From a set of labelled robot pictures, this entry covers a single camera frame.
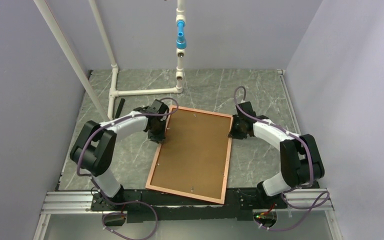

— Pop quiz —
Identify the brown backing board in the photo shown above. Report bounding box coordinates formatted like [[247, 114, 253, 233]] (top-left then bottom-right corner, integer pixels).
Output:
[[148, 109, 232, 201]]

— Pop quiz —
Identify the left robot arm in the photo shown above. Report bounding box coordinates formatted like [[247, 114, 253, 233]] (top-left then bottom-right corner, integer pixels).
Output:
[[69, 99, 170, 210]]

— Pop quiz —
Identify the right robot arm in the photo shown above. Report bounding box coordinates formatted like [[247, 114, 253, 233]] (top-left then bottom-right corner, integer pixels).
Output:
[[228, 101, 325, 208]]

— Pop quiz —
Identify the white PVC pipe stand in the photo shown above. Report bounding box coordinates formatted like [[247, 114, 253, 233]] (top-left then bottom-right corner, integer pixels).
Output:
[[34, 0, 186, 121]]

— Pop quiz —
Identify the blue pipe fitting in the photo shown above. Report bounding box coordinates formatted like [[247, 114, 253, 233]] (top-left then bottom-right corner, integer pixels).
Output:
[[176, 20, 187, 50]]

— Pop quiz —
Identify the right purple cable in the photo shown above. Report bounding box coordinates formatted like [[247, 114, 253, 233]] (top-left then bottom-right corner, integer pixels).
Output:
[[233, 86, 331, 233]]

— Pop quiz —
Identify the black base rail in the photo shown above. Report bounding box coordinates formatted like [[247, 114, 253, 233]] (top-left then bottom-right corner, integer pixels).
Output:
[[90, 187, 287, 223]]

